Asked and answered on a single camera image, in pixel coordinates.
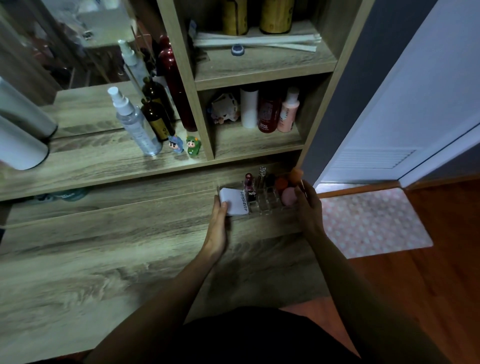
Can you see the person's right hand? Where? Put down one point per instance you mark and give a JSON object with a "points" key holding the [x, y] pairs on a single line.
{"points": [[310, 219]]}

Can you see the person's left hand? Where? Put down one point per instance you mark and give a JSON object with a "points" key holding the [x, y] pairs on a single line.
{"points": [[215, 230]]}

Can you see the person's right fingers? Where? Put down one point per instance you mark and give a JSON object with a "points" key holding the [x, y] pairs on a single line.
{"points": [[302, 195]]}

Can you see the person's left fingers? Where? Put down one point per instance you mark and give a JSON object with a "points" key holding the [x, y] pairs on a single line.
{"points": [[220, 207]]}

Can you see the white cosmetic box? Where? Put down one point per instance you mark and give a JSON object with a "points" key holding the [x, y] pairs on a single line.
{"points": [[235, 201]]}

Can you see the clear acrylic makeup organizer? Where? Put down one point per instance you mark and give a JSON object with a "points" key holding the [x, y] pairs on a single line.
{"points": [[268, 200]]}

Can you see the person's right forearm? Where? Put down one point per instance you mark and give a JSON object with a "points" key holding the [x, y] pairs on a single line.
{"points": [[360, 300]]}

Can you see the person's left forearm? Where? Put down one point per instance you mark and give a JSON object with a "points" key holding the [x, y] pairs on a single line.
{"points": [[168, 300]]}

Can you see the pink makeup sponge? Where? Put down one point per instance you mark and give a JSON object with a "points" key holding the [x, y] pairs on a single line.
{"points": [[288, 197]]}

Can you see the orange makeup sponge on stick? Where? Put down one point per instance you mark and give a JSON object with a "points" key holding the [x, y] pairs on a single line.
{"points": [[296, 175]]}

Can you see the round orange makeup sponge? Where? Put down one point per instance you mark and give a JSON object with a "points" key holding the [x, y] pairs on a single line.
{"points": [[281, 183]]}

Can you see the dark red lipstick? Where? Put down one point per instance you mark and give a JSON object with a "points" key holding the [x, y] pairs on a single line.
{"points": [[249, 184]]}

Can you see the clear-capped lipstick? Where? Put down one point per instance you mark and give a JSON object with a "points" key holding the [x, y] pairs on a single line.
{"points": [[261, 174]]}

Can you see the green toy figurine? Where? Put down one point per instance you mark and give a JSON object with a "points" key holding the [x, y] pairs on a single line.
{"points": [[193, 146]]}

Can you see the blue toy figurine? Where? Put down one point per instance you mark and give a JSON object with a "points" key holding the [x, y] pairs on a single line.
{"points": [[175, 144]]}

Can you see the pink polka dot mat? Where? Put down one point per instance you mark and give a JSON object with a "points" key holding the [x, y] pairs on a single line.
{"points": [[375, 221]]}

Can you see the pink cosmetic bottle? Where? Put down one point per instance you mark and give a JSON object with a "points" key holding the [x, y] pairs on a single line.
{"points": [[288, 110]]}

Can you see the red cosmetic bottle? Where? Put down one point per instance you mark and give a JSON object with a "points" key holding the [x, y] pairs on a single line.
{"points": [[268, 110]]}

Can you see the white cartoon toy figure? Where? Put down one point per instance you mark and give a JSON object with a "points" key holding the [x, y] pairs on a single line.
{"points": [[225, 107]]}

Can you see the white tube bottle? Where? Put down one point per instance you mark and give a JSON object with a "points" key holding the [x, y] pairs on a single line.
{"points": [[249, 108]]}

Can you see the dark brown glass bottle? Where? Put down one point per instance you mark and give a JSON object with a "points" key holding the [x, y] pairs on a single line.
{"points": [[157, 120]]}

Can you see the clear spray bottle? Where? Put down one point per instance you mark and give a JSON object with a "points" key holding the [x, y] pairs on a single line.
{"points": [[135, 125]]}

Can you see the person's leg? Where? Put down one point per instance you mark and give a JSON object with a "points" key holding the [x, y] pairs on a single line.
{"points": [[318, 318]]}

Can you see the tall dark red bottle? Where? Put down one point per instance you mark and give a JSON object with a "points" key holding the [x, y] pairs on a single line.
{"points": [[176, 82]]}

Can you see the wooden shelf unit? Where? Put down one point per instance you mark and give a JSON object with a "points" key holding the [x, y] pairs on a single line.
{"points": [[258, 67]]}

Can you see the person's black shorts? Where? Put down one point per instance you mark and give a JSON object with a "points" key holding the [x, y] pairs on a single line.
{"points": [[262, 337]]}

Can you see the white door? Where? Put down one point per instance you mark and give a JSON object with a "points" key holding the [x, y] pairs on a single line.
{"points": [[408, 97]]}

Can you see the teal object under shelf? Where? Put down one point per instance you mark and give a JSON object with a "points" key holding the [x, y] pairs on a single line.
{"points": [[65, 194]]}

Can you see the small blue round cap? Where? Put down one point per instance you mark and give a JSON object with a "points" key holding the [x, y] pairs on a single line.
{"points": [[237, 50]]}

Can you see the bundle of white paper sticks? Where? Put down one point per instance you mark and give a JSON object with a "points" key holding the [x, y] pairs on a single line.
{"points": [[258, 40]]}

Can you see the mirror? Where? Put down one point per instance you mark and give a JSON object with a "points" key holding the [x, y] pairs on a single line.
{"points": [[75, 56]]}

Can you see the white cylinder container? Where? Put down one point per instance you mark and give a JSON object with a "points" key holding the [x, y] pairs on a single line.
{"points": [[18, 144]]}

